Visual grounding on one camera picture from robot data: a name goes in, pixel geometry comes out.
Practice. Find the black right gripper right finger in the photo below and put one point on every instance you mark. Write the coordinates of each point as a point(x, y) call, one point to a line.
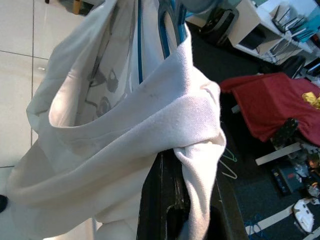
point(227, 212)

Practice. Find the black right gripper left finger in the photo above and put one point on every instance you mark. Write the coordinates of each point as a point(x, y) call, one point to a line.
point(160, 200)

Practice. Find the white shirt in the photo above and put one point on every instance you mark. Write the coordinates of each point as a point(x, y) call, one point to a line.
point(125, 125)

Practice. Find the long white tape strip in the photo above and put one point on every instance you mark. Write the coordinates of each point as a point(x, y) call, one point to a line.
point(270, 220)
point(315, 235)

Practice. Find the black box with red label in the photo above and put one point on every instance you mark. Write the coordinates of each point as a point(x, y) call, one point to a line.
point(285, 180)

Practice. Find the white plastic shell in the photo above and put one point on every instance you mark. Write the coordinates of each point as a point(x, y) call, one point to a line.
point(303, 215)

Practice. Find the white table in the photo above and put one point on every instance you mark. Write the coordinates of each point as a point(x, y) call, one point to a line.
point(277, 153)

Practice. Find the black dotted cloth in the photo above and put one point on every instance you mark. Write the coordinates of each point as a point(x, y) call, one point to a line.
point(285, 132)

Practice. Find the red cloth with yellow print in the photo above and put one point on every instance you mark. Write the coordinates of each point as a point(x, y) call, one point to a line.
point(270, 105)

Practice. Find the black carpet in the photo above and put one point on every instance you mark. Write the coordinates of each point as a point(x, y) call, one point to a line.
point(212, 75)

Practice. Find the black robot foot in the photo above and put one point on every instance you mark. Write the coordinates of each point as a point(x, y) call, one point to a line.
point(3, 203)

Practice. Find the black backpack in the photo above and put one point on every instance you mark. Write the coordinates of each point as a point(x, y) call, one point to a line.
point(220, 25)

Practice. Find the white desk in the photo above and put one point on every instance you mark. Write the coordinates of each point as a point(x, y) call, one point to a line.
point(250, 22)

